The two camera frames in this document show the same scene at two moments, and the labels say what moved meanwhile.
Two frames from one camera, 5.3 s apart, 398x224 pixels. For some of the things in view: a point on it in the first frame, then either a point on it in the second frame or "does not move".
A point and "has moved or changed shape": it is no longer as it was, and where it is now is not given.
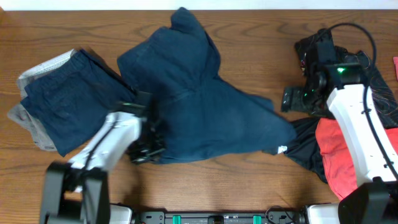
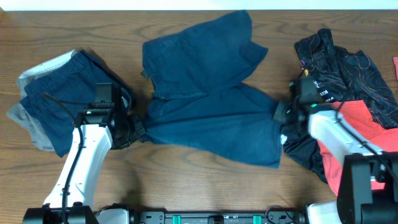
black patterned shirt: x=380 y=93 does not move
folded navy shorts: x=66 y=102 does not move
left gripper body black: x=148 y=149 → x=135 y=128
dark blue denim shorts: x=201 y=117 has moved or changed shape
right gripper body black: x=303 y=101 → x=284 y=112
